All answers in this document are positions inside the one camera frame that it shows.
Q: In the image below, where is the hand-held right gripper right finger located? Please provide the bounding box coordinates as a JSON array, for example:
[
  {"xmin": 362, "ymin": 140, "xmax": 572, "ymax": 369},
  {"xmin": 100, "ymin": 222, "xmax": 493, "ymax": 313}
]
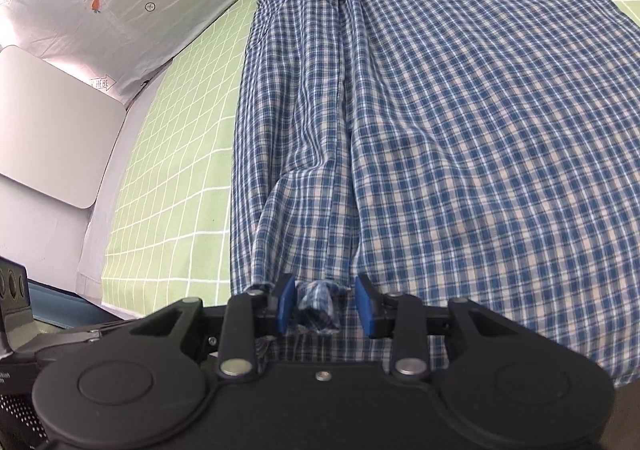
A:
[{"xmin": 354, "ymin": 273, "xmax": 527, "ymax": 378}]

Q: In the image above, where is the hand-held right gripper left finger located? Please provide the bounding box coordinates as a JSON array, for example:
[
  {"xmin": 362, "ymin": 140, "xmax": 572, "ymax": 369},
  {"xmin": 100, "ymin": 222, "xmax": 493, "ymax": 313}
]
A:
[{"xmin": 129, "ymin": 273, "xmax": 297, "ymax": 378}]

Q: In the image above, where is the grey underlay sheet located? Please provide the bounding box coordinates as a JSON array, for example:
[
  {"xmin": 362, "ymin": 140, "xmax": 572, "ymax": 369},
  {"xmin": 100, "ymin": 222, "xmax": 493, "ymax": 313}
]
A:
[{"xmin": 74, "ymin": 94, "xmax": 157, "ymax": 317}]

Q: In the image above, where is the white rounded board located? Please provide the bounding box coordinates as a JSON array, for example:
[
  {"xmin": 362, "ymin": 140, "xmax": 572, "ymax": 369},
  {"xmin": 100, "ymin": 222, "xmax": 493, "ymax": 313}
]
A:
[{"xmin": 0, "ymin": 44, "xmax": 129, "ymax": 211}]

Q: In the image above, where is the person's black dotted garment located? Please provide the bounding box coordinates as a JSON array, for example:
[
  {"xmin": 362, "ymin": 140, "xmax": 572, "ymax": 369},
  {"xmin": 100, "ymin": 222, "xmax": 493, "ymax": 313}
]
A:
[{"xmin": 0, "ymin": 392, "xmax": 49, "ymax": 450}]

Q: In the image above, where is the blue plaid shirt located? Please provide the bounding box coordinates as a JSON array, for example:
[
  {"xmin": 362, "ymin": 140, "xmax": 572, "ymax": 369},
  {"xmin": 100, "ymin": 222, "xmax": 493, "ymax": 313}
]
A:
[{"xmin": 229, "ymin": 0, "xmax": 640, "ymax": 388}]

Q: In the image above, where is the teal cloth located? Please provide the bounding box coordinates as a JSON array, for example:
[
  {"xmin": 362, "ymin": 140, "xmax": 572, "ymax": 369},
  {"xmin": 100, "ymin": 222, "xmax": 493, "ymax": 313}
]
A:
[{"xmin": 26, "ymin": 279, "xmax": 132, "ymax": 331}]

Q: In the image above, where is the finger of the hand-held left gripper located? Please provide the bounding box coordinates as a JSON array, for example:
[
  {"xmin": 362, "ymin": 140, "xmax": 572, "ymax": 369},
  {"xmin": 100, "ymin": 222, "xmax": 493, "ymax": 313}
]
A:
[{"xmin": 35, "ymin": 321, "xmax": 133, "ymax": 363}]

